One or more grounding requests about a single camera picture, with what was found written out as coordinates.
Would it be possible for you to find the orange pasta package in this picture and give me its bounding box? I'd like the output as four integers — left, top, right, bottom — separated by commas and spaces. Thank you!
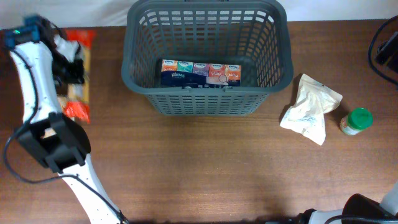
58, 29, 96, 124

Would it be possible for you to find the blue tissue box pack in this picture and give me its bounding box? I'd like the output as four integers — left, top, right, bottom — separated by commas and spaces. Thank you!
160, 59, 242, 88

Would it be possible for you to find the grey plastic laundry basket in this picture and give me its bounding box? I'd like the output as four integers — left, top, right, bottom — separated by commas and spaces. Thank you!
121, 0, 294, 116

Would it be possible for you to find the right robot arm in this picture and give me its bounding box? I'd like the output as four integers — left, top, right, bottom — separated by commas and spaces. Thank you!
288, 184, 397, 224

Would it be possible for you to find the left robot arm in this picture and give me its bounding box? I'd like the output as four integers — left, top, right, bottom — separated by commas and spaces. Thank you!
2, 14, 129, 223

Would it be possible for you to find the cream paper pouch right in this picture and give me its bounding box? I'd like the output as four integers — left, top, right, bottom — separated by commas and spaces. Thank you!
280, 74, 343, 146

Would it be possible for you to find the green lid spice jar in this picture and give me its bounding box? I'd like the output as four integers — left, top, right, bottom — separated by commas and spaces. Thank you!
340, 108, 373, 136

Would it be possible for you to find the left black cable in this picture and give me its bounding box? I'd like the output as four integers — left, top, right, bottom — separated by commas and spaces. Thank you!
2, 124, 125, 224

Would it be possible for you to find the black cable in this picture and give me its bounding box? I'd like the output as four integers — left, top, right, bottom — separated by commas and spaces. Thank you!
367, 14, 398, 86
2, 124, 125, 224

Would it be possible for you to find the right black cable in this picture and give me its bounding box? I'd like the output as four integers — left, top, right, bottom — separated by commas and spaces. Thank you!
367, 14, 398, 86

